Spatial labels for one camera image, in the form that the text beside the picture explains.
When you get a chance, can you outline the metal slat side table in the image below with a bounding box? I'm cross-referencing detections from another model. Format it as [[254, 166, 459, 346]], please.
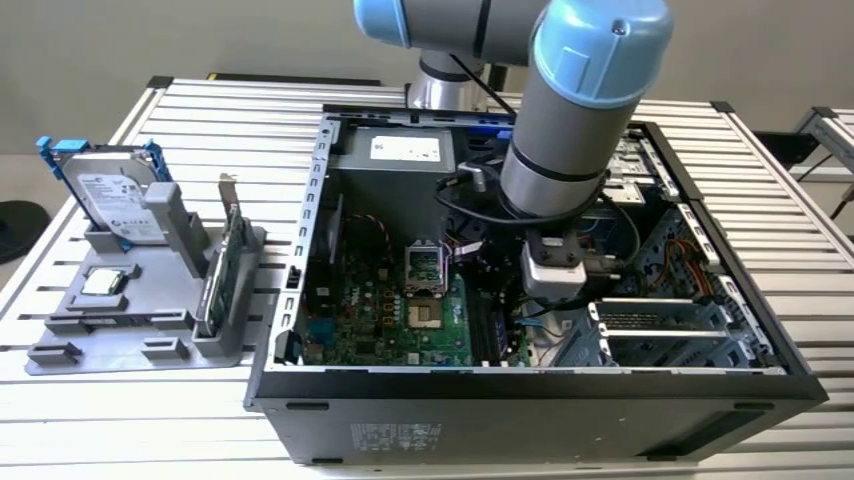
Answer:
[[786, 105, 854, 184]]

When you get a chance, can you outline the black round floor object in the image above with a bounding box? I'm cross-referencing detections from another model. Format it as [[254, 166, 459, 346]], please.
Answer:
[[0, 199, 52, 264]]

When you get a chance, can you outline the hard disk in blue carrier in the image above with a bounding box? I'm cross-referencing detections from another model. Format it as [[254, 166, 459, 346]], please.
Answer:
[[38, 134, 175, 246]]

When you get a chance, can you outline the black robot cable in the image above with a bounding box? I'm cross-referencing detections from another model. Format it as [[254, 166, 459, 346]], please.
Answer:
[[435, 169, 642, 314]]

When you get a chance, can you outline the metal socket cover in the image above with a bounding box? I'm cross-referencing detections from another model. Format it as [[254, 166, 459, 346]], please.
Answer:
[[405, 239, 447, 296]]

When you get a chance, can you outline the black PC case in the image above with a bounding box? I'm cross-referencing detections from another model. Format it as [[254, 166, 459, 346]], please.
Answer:
[[241, 103, 832, 467]]

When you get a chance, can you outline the black RAM slot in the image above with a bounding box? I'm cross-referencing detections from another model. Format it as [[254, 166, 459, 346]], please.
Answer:
[[481, 299, 510, 367], [465, 289, 489, 367]]

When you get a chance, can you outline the green graphics card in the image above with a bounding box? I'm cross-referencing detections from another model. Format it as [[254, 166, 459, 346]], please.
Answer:
[[199, 171, 253, 336]]

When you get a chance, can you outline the RAM stick with blue label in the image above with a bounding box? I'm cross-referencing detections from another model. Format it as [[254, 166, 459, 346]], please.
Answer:
[[490, 304, 513, 362]]

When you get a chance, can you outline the green motherboard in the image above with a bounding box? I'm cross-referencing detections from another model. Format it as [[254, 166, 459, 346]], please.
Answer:
[[297, 244, 536, 369]]

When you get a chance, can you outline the orange red wire bundle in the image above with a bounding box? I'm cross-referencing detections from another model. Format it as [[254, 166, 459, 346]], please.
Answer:
[[666, 238, 714, 304]]

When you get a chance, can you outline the red black fan wire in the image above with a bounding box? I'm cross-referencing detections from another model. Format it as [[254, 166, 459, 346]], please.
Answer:
[[343, 213, 394, 264]]

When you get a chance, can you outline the CPU socket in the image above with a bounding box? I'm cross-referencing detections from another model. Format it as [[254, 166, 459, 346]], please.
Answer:
[[406, 297, 447, 331]]

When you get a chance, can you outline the grey metal disk bay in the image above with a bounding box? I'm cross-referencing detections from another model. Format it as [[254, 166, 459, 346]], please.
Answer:
[[590, 297, 742, 369]]

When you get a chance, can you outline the grey metal drive cage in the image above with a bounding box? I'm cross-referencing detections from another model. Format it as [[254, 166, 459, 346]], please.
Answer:
[[598, 129, 660, 254]]

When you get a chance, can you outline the grey parts rack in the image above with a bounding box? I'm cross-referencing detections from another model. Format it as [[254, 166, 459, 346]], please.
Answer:
[[24, 182, 269, 374]]

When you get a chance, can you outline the grey power supply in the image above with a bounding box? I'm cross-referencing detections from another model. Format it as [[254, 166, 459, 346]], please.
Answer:
[[330, 124, 459, 241]]

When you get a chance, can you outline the silver CPU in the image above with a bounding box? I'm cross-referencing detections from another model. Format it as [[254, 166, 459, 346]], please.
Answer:
[[79, 268, 129, 294]]

